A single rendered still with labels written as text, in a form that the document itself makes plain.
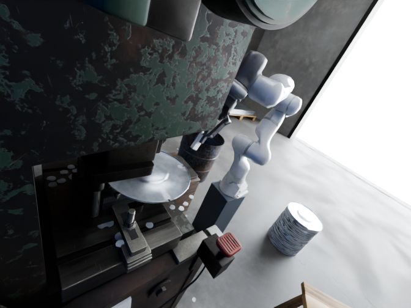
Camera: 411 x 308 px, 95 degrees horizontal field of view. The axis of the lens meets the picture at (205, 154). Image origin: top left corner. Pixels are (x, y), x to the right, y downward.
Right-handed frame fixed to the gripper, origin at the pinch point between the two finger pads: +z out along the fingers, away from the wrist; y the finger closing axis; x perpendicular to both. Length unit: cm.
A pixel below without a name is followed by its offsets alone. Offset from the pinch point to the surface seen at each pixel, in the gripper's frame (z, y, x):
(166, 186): 17.0, -7.7, 10.7
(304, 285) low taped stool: 33, -63, -68
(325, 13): -342, 162, -332
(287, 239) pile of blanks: 30, -44, -118
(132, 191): 21.4, -5.7, 20.5
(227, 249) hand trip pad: 17.8, -33.5, 5.5
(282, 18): -20, -31, 42
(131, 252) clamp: 27.1, -21.1, 25.3
